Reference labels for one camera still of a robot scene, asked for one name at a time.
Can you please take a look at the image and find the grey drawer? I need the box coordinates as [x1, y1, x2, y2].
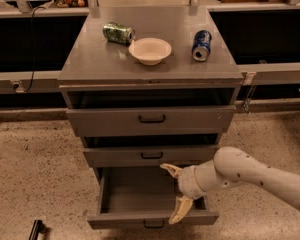
[87, 165, 220, 231]
[67, 95, 235, 137]
[82, 134, 218, 167]

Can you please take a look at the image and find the grey bottom drawer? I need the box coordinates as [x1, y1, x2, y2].
[87, 165, 220, 231]

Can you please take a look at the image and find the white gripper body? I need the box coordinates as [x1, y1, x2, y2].
[178, 165, 205, 200]

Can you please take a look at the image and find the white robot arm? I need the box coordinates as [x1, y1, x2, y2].
[160, 147, 300, 224]

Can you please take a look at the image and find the white bowl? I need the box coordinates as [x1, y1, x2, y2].
[128, 38, 172, 66]

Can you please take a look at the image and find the green soda can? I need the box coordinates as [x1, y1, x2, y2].
[103, 22, 135, 45]

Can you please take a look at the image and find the blue soda can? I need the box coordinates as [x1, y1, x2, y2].
[192, 30, 212, 62]

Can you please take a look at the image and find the black object on floor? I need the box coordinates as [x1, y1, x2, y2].
[28, 220, 46, 240]

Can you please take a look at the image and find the grey drawer cabinet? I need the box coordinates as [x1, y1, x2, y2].
[57, 5, 244, 110]

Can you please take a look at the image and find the grey middle drawer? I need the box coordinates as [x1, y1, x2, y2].
[82, 134, 218, 167]

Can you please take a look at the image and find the grey top drawer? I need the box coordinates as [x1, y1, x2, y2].
[67, 95, 235, 137]

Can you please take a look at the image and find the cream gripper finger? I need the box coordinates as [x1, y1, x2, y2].
[169, 196, 193, 225]
[160, 163, 182, 178]

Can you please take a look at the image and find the hanging metal hook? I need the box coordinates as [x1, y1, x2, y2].
[242, 72, 257, 114]

